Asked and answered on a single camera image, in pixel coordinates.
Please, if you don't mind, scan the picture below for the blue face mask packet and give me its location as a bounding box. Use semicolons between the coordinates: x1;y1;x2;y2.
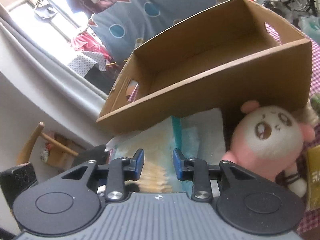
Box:
179;107;227;193

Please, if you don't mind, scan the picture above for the green white scrunchie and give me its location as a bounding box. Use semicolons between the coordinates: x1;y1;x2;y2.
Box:
291;99;319;128

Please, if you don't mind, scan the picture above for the polka dot cloth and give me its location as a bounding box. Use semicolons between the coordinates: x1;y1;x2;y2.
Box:
67;51;108;77

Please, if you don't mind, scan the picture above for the brown cardboard box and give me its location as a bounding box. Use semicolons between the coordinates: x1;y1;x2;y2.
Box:
97;0;312;135

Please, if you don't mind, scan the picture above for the cotton swab packet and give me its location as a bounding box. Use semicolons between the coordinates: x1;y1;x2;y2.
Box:
106;116;182;193

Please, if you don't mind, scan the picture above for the pink plush doll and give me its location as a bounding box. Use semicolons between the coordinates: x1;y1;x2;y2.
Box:
222;100;316;197

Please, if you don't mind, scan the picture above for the white curtain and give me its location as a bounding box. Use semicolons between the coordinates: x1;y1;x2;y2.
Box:
1;6;107;120

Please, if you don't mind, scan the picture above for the yellow snack packet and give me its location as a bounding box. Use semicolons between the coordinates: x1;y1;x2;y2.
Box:
306;146;320;211

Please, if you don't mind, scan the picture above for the blue patterned hanging sheet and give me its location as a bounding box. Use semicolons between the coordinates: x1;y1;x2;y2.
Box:
92;0;216;62

